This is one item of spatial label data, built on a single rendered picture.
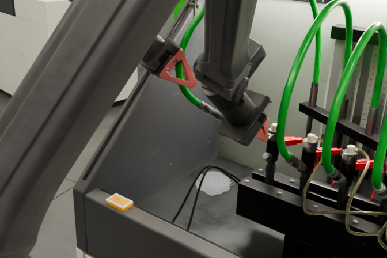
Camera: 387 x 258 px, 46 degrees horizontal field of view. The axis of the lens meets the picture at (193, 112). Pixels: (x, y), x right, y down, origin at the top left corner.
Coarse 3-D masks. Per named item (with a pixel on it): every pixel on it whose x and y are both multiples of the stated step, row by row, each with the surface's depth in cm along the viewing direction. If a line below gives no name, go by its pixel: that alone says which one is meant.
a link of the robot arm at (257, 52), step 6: (252, 42) 78; (252, 48) 77; (258, 48) 77; (252, 54) 77; (258, 54) 79; (264, 54) 80; (198, 60) 72; (252, 60) 79; (258, 60) 79; (252, 66) 79; (258, 66) 81; (252, 72) 80; (246, 78) 71; (240, 84) 70; (246, 84) 73; (234, 90) 71; (240, 90) 71; (234, 96) 72; (240, 96) 75; (234, 102) 75
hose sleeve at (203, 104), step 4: (200, 100) 92; (200, 104) 92; (204, 104) 92; (200, 108) 92; (204, 108) 92; (208, 108) 93; (212, 108) 94; (204, 112) 94; (208, 112) 93; (212, 112) 94; (216, 112) 94; (220, 112) 95; (212, 116) 95; (216, 116) 95; (220, 116) 95; (224, 116) 96; (220, 120) 96
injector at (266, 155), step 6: (270, 138) 95; (270, 144) 95; (276, 144) 95; (270, 150) 96; (276, 150) 96; (264, 156) 94; (270, 156) 95; (276, 156) 96; (270, 162) 97; (270, 168) 98; (270, 174) 98; (270, 180) 99
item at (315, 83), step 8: (312, 0) 98; (312, 8) 99; (200, 16) 85; (192, 24) 85; (192, 32) 85; (320, 32) 103; (184, 40) 85; (320, 40) 103; (184, 48) 85; (320, 48) 104; (320, 56) 105; (176, 64) 86; (176, 72) 87; (184, 88) 88; (192, 96) 90
